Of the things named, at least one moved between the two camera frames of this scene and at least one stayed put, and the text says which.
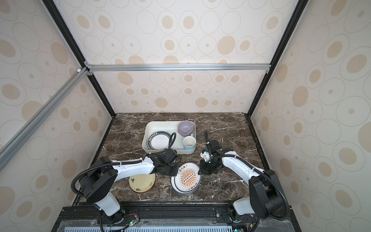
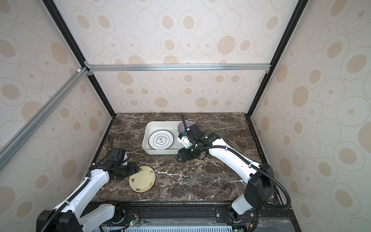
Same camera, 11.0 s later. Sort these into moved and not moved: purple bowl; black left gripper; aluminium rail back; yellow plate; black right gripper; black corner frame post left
Moved: black right gripper; black left gripper
Not moved: yellow plate; purple bowl; aluminium rail back; black corner frame post left
